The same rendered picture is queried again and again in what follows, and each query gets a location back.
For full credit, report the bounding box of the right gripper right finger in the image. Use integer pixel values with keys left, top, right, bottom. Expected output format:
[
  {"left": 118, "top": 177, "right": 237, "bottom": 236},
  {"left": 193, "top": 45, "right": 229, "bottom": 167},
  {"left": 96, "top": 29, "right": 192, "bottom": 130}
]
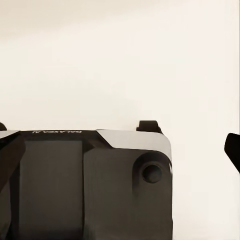
[{"left": 224, "top": 133, "right": 240, "bottom": 173}]

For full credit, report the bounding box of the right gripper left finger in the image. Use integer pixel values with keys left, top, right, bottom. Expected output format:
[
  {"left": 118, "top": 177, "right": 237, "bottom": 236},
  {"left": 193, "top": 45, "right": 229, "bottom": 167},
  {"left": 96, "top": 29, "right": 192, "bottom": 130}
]
[{"left": 0, "top": 133, "right": 26, "bottom": 193}]

